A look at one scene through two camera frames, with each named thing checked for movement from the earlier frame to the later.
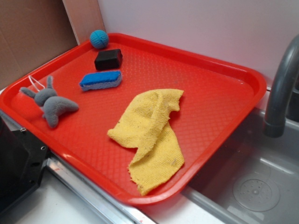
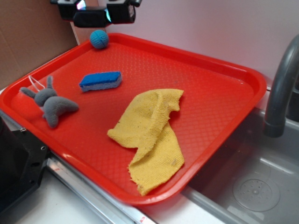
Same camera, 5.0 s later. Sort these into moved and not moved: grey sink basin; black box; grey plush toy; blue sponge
Moved: black box
Not moved: grey plush toy; blue sponge; grey sink basin
